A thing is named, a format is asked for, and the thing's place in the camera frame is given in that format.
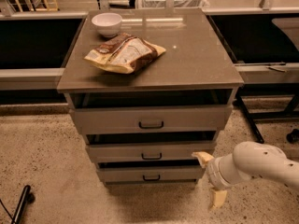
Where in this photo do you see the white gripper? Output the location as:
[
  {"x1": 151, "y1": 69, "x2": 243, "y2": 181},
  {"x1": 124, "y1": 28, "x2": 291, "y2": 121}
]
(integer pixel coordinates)
[{"x1": 192, "y1": 151, "x2": 232, "y2": 210}]

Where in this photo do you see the grey drawer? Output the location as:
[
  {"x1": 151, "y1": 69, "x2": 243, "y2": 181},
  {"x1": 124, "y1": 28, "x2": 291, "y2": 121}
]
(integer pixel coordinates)
[
  {"x1": 70, "y1": 105, "x2": 232, "y2": 134},
  {"x1": 86, "y1": 141, "x2": 216, "y2": 163},
  {"x1": 97, "y1": 165, "x2": 204, "y2": 183}
]

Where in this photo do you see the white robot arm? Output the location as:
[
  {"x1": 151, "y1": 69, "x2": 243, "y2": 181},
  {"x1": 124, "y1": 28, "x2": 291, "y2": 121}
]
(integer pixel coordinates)
[{"x1": 192, "y1": 141, "x2": 299, "y2": 210}]

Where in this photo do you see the grey bottom drawer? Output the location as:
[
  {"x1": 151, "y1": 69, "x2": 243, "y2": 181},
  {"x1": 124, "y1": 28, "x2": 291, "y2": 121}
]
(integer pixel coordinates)
[{"x1": 97, "y1": 165, "x2": 204, "y2": 183}]

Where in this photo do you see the grey drawer cabinet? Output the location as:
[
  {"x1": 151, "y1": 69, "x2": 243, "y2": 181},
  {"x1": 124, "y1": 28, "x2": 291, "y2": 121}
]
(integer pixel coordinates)
[{"x1": 58, "y1": 8, "x2": 243, "y2": 173}]

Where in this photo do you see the grey top drawer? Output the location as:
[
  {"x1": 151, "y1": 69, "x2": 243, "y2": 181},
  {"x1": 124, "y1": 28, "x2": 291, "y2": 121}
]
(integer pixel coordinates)
[{"x1": 70, "y1": 105, "x2": 232, "y2": 134}]

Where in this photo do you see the black caster wheel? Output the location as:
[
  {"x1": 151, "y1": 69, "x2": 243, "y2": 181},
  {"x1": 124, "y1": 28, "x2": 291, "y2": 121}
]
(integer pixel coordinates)
[{"x1": 286, "y1": 129, "x2": 299, "y2": 144}]

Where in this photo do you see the brown yellow snack bag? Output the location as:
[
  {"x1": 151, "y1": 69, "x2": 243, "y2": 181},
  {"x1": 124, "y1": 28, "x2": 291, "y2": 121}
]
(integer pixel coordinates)
[{"x1": 84, "y1": 33, "x2": 166, "y2": 74}]

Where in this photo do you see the white bowl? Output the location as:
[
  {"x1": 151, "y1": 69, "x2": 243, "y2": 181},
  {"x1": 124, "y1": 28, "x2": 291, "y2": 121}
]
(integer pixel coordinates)
[{"x1": 92, "y1": 12, "x2": 122, "y2": 37}]

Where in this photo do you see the black stand leg left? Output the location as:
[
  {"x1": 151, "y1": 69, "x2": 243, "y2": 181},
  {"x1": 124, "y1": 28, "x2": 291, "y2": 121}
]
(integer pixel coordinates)
[{"x1": 10, "y1": 185, "x2": 36, "y2": 224}]

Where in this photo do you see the black table frame leg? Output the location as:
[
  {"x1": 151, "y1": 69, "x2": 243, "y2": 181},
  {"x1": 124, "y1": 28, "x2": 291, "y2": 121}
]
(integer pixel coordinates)
[{"x1": 235, "y1": 93, "x2": 264, "y2": 144}]

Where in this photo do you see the wire mesh basket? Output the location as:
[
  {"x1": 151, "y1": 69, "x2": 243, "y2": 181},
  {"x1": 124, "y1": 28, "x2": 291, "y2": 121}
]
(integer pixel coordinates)
[{"x1": 135, "y1": 0, "x2": 209, "y2": 9}]

